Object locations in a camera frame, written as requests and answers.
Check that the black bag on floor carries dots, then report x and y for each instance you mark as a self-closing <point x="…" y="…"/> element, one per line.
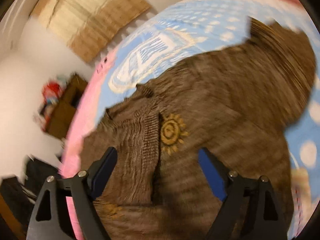
<point x="36" y="172"/>

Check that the red gift box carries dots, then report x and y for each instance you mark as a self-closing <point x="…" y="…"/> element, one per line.
<point x="51" y="92"/>

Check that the beige patterned window curtain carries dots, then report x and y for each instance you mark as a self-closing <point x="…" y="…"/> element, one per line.
<point x="87" y="26"/>

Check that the brown knitted sweater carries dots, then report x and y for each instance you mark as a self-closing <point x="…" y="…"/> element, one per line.
<point x="236" y="102"/>

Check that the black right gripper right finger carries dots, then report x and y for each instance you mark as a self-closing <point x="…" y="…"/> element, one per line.
<point x="250" y="209"/>

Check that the dark wooden desk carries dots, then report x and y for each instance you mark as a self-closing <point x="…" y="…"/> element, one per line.
<point x="55" y="119"/>

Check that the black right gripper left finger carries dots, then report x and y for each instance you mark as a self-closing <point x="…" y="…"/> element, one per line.
<point x="50" y="218"/>

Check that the pink and blue bedspread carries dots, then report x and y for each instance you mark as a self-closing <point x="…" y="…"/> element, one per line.
<point x="195" y="27"/>

